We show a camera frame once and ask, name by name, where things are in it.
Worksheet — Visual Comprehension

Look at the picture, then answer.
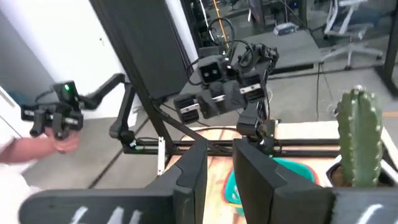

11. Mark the black upright panel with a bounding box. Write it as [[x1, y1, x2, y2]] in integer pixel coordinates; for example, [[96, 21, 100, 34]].
[[89, 0, 191, 101]]

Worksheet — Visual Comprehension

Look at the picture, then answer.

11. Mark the black aluminium table frame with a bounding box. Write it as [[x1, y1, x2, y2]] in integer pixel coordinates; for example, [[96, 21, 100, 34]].
[[123, 93, 341, 177]]

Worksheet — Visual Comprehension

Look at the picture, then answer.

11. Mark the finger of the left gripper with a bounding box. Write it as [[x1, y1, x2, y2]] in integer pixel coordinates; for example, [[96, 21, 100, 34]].
[[238, 70, 267, 104], [172, 92, 201, 125]]

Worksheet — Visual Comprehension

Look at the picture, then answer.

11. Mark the person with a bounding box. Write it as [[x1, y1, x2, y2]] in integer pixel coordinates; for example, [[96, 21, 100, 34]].
[[0, 86, 43, 224]]

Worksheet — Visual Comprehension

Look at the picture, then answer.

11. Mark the person's forearm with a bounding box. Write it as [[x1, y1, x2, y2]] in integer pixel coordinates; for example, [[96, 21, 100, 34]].
[[0, 136, 58, 165]]

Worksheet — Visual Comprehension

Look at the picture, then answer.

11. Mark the person's hand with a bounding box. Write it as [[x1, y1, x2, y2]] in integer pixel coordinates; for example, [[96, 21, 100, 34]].
[[44, 126, 81, 156]]

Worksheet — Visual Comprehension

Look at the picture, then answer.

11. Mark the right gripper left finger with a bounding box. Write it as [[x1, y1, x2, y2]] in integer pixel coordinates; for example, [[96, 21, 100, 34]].
[[144, 138, 208, 224]]

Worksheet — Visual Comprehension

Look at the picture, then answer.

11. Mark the green cactus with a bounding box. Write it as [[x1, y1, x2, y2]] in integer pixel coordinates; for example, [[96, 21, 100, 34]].
[[336, 85, 384, 188]]

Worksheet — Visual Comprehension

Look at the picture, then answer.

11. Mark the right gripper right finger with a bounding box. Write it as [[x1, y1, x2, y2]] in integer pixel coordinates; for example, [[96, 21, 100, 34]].
[[232, 138, 336, 224]]

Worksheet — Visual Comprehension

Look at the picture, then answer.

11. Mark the yellow power cable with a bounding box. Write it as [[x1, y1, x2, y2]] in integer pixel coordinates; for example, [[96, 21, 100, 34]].
[[212, 0, 231, 50]]

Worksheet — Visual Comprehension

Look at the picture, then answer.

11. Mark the white office chair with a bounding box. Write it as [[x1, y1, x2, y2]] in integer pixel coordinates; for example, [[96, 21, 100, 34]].
[[320, 0, 385, 71]]

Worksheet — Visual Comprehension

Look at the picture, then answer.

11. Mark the small white grey device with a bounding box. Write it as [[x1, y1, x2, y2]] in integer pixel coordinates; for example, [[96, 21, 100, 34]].
[[272, 21, 297, 37]]

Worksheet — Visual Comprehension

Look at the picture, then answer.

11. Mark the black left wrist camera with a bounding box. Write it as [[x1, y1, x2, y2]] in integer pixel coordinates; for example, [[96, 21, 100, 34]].
[[197, 57, 231, 85]]

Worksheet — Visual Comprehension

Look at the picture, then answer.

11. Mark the green basket with orange handles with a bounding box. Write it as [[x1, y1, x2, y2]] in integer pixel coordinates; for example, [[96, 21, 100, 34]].
[[221, 156, 320, 217]]

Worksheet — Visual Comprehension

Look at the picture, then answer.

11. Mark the white hexagonal plant pot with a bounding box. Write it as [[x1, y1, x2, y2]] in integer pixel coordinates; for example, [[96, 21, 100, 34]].
[[325, 126, 398, 189]]

